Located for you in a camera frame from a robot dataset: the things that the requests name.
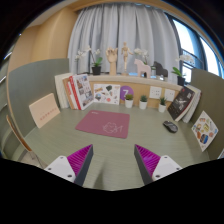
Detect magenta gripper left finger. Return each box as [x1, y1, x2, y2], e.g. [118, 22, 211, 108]
[44, 143, 95, 187]

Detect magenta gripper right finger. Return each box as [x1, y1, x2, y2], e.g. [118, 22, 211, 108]
[133, 143, 183, 186]

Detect black computer mouse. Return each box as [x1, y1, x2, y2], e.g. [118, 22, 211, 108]
[163, 121, 178, 133]

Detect pink mouse pad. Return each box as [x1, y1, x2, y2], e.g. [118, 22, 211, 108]
[75, 110, 130, 139]

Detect small potted plant right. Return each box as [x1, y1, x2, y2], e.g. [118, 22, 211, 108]
[158, 97, 166, 113]

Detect small potted plant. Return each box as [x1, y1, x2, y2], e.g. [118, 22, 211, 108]
[158, 97, 166, 113]
[125, 94, 133, 108]
[139, 95, 148, 110]

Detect small potted plant middle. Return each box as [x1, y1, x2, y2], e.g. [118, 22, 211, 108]
[139, 95, 148, 110]

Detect small potted plant left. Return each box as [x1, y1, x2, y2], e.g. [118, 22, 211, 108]
[125, 94, 133, 108]

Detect black book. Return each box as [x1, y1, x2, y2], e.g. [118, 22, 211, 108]
[168, 87, 195, 121]

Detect colourful sticker sheet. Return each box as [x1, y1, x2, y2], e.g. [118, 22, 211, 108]
[192, 111, 218, 151]

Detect white illustrated poster card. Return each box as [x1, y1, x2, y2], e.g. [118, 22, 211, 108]
[93, 84, 120, 105]

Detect purple round number sign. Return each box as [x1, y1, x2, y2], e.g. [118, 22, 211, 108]
[120, 86, 134, 100]

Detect white book stack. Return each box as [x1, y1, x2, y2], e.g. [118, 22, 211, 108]
[55, 73, 70, 109]

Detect red white magazine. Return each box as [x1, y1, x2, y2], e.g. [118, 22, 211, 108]
[69, 74, 94, 110]

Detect wooden chair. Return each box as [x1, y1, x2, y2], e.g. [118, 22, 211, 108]
[5, 114, 49, 169]

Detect green plant black pot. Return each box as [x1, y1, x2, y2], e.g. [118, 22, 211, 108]
[172, 67, 185, 86]

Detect black horse figure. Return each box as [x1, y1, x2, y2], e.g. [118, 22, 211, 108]
[153, 62, 168, 77]

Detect pink horse figure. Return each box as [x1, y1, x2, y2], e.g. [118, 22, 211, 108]
[134, 59, 151, 79]

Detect white orchid black pot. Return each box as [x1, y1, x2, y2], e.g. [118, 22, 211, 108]
[75, 46, 103, 75]

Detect white orchid behind horse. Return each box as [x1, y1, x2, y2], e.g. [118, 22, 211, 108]
[134, 48, 149, 65]

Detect wooden mannequin figure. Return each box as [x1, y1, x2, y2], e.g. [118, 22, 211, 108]
[121, 42, 132, 74]

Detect wooden hand model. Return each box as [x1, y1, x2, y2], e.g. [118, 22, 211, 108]
[106, 47, 118, 76]

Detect grey curtain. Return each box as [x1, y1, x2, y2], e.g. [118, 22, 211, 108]
[68, 3, 179, 74]

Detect white wall socket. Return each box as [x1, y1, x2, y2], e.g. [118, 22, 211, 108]
[149, 86, 162, 99]

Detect white wall switch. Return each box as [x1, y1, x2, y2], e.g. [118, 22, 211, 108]
[164, 89, 175, 102]

